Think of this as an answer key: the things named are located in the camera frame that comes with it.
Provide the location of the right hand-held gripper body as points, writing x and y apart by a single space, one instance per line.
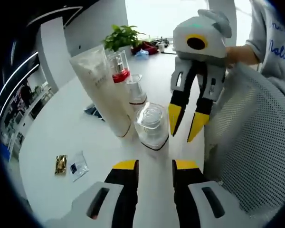
204 52

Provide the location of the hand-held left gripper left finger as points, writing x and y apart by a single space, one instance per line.
121 190

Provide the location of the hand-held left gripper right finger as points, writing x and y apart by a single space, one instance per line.
190 190

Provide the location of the clear cap skincare bottle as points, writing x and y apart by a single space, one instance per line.
152 128
136 92

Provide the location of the clear skincare sample sachet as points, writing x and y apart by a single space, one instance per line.
78 167

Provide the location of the red collar skincare bottle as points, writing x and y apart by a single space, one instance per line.
121 77

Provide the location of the gold foil skincare sachet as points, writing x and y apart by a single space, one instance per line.
61 165

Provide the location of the green white skincare packet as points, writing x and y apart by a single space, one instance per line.
92 111

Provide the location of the white skincare tube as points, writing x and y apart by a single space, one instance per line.
97 83

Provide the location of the person's right hand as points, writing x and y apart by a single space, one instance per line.
244 54

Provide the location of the white mesh office chair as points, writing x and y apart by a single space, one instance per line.
251 130

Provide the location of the blue plastic bag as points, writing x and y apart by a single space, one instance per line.
142 53

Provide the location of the grey printed sweatshirt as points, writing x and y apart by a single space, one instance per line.
280 35

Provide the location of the potted green plant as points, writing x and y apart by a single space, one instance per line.
121 38

